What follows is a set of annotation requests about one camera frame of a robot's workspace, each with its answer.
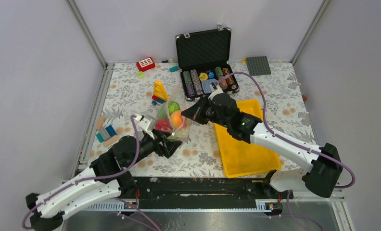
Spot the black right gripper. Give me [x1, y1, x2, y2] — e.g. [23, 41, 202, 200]
[181, 95, 230, 128]

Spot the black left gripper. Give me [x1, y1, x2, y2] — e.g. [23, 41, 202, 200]
[127, 129, 182, 168]

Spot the orange toy peach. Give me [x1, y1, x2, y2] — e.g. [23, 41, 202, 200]
[170, 110, 183, 129]

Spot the red toy pepper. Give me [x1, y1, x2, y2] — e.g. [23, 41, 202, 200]
[155, 119, 173, 132]

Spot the green toy lime front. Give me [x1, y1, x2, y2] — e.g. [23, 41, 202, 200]
[168, 101, 181, 115]

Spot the clear zip top bag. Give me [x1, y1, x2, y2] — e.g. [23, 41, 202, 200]
[155, 84, 190, 140]

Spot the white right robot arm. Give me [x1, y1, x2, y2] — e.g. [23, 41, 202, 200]
[181, 93, 343, 198]

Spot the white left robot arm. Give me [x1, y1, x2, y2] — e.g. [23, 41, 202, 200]
[22, 129, 182, 231]

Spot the yellow blue block tower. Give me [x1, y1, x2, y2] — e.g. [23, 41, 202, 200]
[152, 81, 168, 106]

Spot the teal small block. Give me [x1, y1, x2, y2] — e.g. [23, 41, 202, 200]
[169, 66, 179, 73]

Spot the black poker chip case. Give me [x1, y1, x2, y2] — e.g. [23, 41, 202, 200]
[175, 24, 232, 102]

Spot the yellow plastic tray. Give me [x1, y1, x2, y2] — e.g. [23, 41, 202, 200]
[214, 99, 282, 179]

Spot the floral table mat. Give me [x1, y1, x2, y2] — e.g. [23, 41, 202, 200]
[101, 63, 316, 178]

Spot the red white toy block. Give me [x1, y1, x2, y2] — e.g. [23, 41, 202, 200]
[136, 57, 156, 72]

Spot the wooden cylinder block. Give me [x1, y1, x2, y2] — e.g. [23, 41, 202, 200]
[95, 116, 105, 130]

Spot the grey lego baseplate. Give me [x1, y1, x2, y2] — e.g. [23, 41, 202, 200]
[245, 56, 271, 76]

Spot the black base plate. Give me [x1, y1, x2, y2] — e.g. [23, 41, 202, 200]
[119, 177, 293, 210]

